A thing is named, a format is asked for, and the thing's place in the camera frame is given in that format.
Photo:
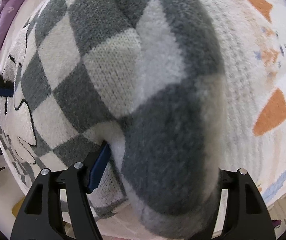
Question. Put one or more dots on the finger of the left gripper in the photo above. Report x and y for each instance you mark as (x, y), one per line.
(5, 92)

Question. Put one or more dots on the grey white checkered cardigan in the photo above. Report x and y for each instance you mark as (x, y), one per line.
(147, 76)

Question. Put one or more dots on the patterned white bed sheet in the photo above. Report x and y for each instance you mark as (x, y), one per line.
(252, 40)

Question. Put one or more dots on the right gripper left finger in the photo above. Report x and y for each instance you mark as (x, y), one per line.
(41, 214)

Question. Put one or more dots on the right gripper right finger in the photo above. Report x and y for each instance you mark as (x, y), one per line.
(246, 214)

